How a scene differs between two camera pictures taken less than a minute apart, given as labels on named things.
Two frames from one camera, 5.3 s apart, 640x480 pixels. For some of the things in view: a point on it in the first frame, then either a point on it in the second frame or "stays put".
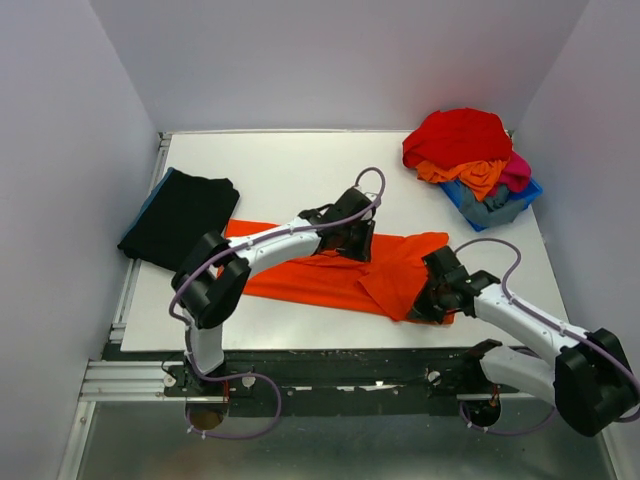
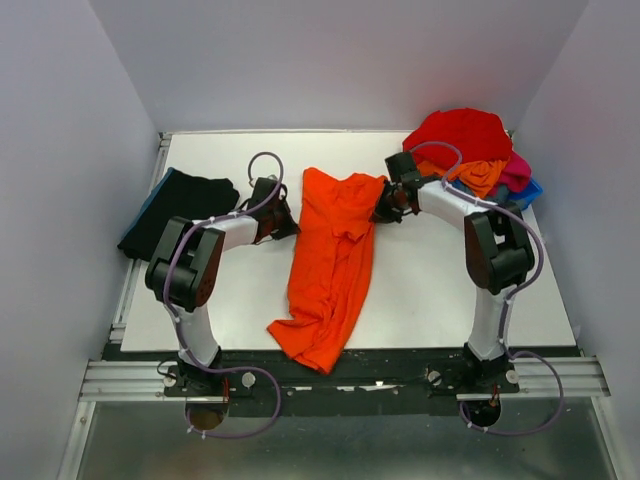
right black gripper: x=420 y=309 -> x=381 y=213
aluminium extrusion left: x=127 y=381 stays put
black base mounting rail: x=326 y=383 stays put
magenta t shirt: x=516 y=175 stays put
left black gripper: x=364 y=251 -> x=289 y=227
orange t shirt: x=388 y=284 -> x=333 y=276
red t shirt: x=457 y=135 stays put
